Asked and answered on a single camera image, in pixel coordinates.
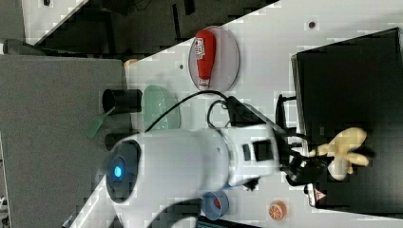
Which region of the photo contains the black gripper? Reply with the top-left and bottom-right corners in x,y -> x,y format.
278,140 -> 328,186

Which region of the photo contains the yellow plush peeled banana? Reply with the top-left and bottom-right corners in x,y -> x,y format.
309,127 -> 369,181

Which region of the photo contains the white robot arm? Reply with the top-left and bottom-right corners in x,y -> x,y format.
105,123 -> 326,228

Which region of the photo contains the black silver toaster oven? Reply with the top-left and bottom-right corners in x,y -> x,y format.
291,28 -> 403,219

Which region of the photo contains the orange slice toy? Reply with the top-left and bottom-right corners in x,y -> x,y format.
269,200 -> 287,220

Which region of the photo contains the red toy in blue cup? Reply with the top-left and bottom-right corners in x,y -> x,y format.
213,199 -> 221,209

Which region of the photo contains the blue cup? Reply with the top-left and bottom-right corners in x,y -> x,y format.
202,191 -> 229,220

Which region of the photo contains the grey round plate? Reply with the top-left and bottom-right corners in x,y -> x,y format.
188,27 -> 240,92

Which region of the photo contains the red plush ketchup bottle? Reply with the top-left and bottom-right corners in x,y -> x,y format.
195,29 -> 216,90

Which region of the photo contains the green perforated colander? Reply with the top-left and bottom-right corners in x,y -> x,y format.
143,85 -> 181,130

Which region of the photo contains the black cylindrical container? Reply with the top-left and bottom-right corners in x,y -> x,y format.
105,133 -> 130,151
102,89 -> 143,115

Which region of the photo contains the green slotted spatula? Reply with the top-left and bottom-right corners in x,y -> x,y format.
86,106 -> 115,139

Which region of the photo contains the black cable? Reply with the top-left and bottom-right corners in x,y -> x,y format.
144,89 -> 312,146

